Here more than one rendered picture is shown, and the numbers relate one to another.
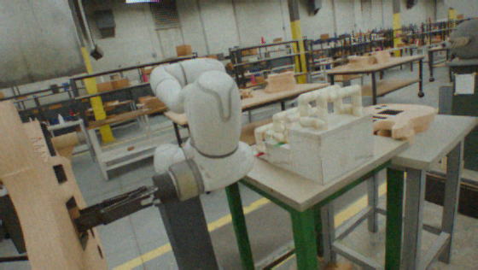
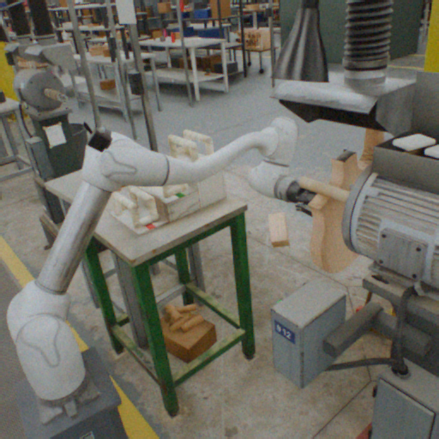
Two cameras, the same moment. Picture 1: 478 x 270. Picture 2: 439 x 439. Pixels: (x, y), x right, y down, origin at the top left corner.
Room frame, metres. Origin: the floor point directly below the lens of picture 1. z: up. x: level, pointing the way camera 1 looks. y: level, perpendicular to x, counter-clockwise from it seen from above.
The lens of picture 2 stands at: (1.03, 1.44, 1.78)
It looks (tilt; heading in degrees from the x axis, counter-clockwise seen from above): 29 degrees down; 260
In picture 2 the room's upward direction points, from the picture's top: 6 degrees counter-clockwise
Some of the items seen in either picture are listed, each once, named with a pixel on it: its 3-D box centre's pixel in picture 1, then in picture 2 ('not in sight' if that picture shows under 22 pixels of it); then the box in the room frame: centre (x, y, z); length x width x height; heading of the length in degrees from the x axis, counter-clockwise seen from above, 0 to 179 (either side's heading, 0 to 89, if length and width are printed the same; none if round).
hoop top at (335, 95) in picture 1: (339, 94); (197, 136); (0.78, -0.36, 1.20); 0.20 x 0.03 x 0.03; 115
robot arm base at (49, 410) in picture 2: not in sight; (64, 389); (1.41, 0.44, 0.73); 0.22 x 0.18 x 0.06; 109
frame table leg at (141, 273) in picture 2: (242, 240); (157, 345); (1.13, 0.06, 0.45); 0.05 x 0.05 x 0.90; 27
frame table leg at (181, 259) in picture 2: (393, 236); (179, 249); (0.92, -0.66, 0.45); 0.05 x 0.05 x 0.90; 27
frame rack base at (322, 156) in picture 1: (332, 143); (194, 177); (0.82, -0.34, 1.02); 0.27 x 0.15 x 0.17; 116
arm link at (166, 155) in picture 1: (169, 161); (49, 351); (1.42, 0.41, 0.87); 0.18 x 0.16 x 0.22; 112
